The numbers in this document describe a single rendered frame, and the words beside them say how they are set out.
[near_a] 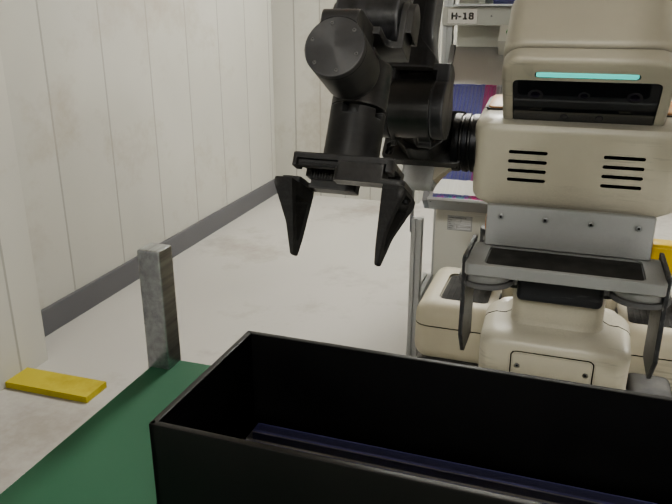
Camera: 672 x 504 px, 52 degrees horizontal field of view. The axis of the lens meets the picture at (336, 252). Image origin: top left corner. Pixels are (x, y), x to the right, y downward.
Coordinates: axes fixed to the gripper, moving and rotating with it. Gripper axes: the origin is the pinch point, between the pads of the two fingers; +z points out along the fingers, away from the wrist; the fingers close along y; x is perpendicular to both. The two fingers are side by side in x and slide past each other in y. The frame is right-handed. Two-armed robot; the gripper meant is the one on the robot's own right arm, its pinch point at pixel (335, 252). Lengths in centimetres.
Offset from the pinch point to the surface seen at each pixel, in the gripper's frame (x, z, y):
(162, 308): 6.1, 8.3, -21.9
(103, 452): -4.9, 23.0, -18.8
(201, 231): 318, -40, -192
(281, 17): 374, -212, -190
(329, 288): 275, -13, -89
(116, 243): 234, -18, -192
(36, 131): 165, -55, -192
